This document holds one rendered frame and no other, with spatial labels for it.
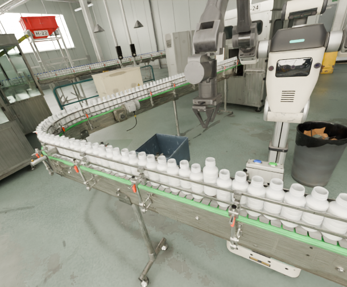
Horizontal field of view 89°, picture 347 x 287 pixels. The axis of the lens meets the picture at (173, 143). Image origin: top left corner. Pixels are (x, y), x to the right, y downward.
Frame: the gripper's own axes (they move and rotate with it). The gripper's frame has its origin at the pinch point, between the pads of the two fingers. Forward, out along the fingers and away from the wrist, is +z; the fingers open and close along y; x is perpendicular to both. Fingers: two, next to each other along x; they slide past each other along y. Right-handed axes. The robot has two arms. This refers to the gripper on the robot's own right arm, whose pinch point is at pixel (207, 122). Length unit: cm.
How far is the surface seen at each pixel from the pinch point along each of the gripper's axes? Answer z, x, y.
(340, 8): -100, 142, -754
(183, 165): 19.9, -11.0, 0.4
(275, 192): 22.6, 23.4, 0.3
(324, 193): 20.9, 36.3, -2.3
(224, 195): 29.0, 7.0, 1.5
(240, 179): 20.7, 12.2, 0.3
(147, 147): 44, -69, -44
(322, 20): -106, 149, -1191
